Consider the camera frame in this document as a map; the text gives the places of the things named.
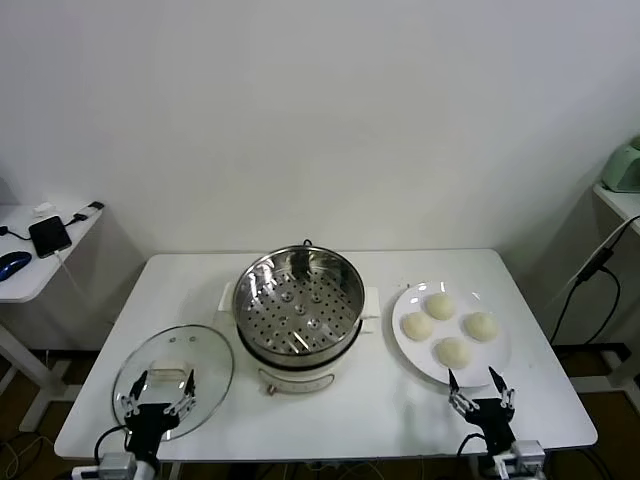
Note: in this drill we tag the stainless steel steamer basket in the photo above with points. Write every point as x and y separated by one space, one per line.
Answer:
300 310

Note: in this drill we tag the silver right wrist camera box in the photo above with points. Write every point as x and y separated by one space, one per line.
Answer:
527 452

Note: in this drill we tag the white electric pot base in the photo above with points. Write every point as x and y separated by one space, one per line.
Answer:
295 380

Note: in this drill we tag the black smartphone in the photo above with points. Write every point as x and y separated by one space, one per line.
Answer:
49 236

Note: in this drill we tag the black usb adapter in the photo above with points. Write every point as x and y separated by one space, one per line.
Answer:
90 207

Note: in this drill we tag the round glass pot lid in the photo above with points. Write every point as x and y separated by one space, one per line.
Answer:
210 360

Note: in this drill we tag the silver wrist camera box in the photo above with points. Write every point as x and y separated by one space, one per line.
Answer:
527 452
117 465

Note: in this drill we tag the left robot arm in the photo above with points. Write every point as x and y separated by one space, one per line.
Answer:
147 471

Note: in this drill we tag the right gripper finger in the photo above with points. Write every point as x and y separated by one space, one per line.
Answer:
497 377
454 384

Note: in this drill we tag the white steamed baozi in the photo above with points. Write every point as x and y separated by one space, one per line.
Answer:
481 326
417 327
440 306
453 352

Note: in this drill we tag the white round plate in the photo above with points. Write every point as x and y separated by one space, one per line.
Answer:
420 360

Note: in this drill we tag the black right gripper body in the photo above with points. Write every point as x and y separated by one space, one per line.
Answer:
490 420

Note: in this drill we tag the black power adapter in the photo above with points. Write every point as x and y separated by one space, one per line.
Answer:
595 262

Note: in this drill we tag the blue computer mouse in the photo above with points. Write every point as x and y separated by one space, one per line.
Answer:
14 264

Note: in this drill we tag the pale green appliance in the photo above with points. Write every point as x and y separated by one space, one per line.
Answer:
622 167

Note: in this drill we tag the white side table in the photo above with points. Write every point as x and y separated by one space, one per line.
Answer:
617 200

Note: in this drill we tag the small white charger case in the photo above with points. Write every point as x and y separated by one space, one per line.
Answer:
43 209

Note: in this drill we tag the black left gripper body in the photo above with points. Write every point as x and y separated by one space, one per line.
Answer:
147 425

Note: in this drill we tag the white side desk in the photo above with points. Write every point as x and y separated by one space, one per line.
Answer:
30 292

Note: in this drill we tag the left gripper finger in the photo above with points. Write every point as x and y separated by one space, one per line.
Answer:
141 381
190 382

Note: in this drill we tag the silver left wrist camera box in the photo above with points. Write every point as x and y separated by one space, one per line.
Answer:
117 465

